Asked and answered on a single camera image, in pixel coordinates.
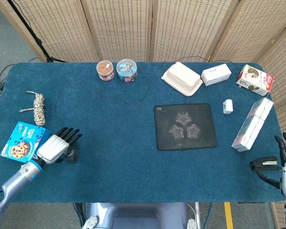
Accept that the thin black mouse cable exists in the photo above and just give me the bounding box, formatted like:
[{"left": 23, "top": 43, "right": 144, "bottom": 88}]
[{"left": 53, "top": 73, "right": 151, "bottom": 129}]

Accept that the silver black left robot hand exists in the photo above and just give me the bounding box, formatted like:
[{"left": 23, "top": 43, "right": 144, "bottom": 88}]
[{"left": 36, "top": 127, "right": 83, "bottom": 165}]

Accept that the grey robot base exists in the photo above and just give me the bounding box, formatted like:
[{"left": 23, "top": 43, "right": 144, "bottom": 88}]
[{"left": 82, "top": 202, "right": 201, "bottom": 229}]

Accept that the black wired computer mouse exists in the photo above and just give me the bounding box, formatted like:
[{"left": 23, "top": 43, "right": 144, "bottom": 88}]
[{"left": 63, "top": 145, "right": 79, "bottom": 163}]

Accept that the blue cookie box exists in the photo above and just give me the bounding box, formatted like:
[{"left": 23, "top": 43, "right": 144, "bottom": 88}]
[{"left": 0, "top": 121, "right": 52, "bottom": 164}]

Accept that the woven wicker folding screen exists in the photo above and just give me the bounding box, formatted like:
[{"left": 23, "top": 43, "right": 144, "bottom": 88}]
[{"left": 0, "top": 0, "right": 286, "bottom": 229}]

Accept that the clear jar of binder clips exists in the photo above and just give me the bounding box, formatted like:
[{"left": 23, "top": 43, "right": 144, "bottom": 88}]
[{"left": 116, "top": 59, "right": 138, "bottom": 83}]

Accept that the colourful snack carton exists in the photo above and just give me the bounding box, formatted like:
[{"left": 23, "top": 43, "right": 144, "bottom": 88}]
[{"left": 236, "top": 64, "right": 275, "bottom": 97}]

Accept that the black printed mouse pad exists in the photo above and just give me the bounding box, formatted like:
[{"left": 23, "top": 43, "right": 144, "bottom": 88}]
[{"left": 153, "top": 103, "right": 218, "bottom": 152}]

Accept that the blue table cloth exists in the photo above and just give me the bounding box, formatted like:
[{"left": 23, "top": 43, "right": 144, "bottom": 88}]
[{"left": 0, "top": 62, "right": 286, "bottom": 204}]

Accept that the dark cable bundle under table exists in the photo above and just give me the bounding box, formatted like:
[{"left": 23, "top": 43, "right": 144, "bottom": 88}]
[{"left": 72, "top": 202, "right": 86, "bottom": 228}]

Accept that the small white cube box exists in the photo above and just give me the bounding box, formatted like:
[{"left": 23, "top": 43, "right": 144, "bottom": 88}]
[{"left": 222, "top": 99, "right": 234, "bottom": 115}]

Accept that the long tissue pack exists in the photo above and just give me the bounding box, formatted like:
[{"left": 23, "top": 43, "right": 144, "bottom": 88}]
[{"left": 231, "top": 97, "right": 275, "bottom": 153}]

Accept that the orange-filled plastic jar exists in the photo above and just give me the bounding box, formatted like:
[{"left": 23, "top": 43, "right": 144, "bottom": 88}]
[{"left": 96, "top": 60, "right": 115, "bottom": 82}]

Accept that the black tripod stand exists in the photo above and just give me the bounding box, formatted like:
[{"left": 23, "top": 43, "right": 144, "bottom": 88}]
[{"left": 6, "top": 0, "right": 68, "bottom": 63}]

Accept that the white rectangular cardboard box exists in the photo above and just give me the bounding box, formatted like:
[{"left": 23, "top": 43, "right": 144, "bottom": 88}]
[{"left": 200, "top": 63, "right": 233, "bottom": 87}]

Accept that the cream plastic lunch box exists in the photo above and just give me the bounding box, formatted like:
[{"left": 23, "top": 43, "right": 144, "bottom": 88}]
[{"left": 161, "top": 62, "right": 203, "bottom": 97}]

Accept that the black cable behind boxes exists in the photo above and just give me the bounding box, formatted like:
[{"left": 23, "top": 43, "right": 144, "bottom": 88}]
[{"left": 160, "top": 55, "right": 242, "bottom": 70}]

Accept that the patterned cloth object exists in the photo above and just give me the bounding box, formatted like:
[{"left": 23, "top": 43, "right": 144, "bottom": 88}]
[{"left": 19, "top": 90, "right": 46, "bottom": 127}]

